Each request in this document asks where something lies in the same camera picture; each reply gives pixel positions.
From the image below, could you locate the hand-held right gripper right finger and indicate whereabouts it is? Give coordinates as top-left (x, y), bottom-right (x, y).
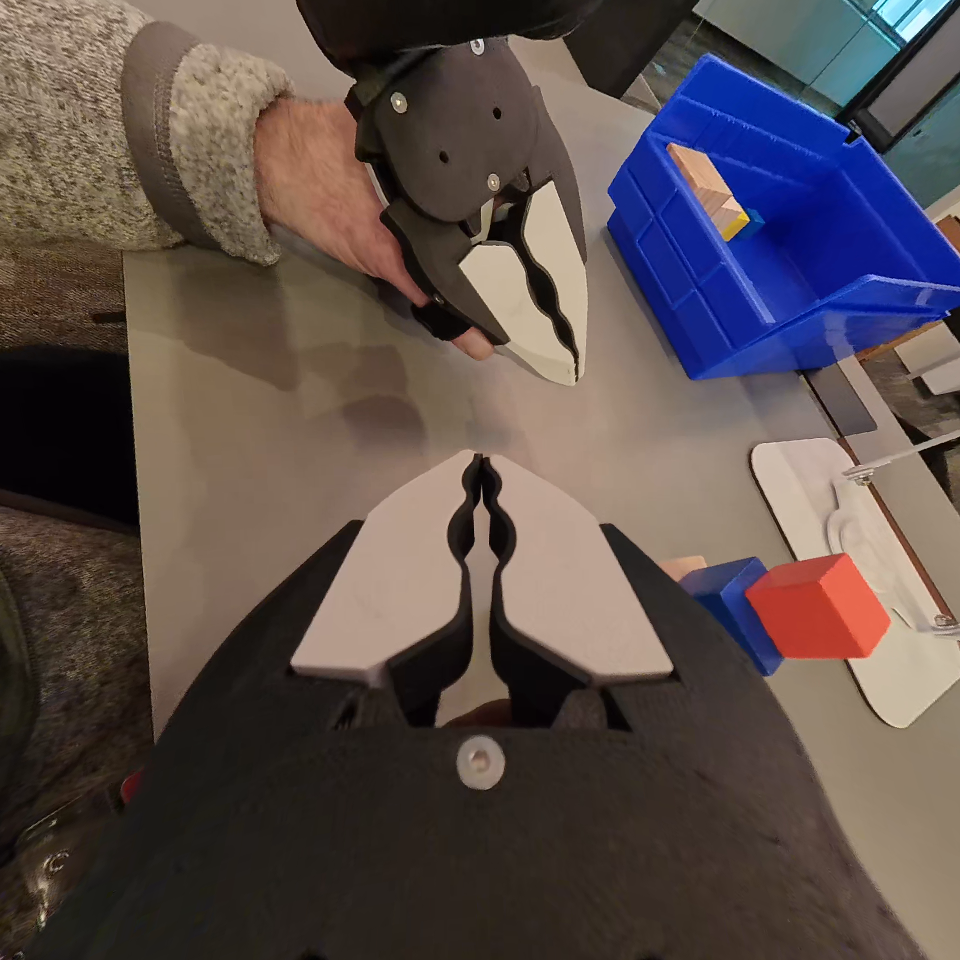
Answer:
top-left (482, 454), bottom-right (675, 727)

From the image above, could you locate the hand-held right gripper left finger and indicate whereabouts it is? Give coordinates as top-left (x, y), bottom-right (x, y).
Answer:
top-left (289, 450), bottom-right (482, 727)

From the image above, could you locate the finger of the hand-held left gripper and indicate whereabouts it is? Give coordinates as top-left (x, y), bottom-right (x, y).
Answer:
top-left (516, 178), bottom-right (591, 378)
top-left (458, 242), bottom-right (580, 388)

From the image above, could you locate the blue wooden cube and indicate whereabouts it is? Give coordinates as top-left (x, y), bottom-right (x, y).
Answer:
top-left (678, 555), bottom-right (786, 678)

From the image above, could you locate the red wooden cube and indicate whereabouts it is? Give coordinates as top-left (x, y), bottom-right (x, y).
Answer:
top-left (744, 552), bottom-right (893, 662)

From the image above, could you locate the blue plastic bin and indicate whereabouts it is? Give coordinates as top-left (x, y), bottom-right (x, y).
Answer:
top-left (606, 52), bottom-right (960, 382)

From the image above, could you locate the person's left forearm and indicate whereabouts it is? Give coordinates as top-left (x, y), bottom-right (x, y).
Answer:
top-left (0, 0), bottom-right (299, 268)

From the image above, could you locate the person's left hand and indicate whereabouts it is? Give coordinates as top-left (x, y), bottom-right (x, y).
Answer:
top-left (255, 99), bottom-right (498, 363)

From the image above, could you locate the natural wooden block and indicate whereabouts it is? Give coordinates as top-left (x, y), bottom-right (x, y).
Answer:
top-left (666, 141), bottom-right (741, 219)

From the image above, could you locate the yellow-sided wooden block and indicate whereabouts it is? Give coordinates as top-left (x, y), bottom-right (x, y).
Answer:
top-left (711, 196), bottom-right (752, 243)

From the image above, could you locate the clear plastic stand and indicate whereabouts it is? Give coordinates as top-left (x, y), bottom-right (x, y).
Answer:
top-left (827, 435), bottom-right (960, 640)

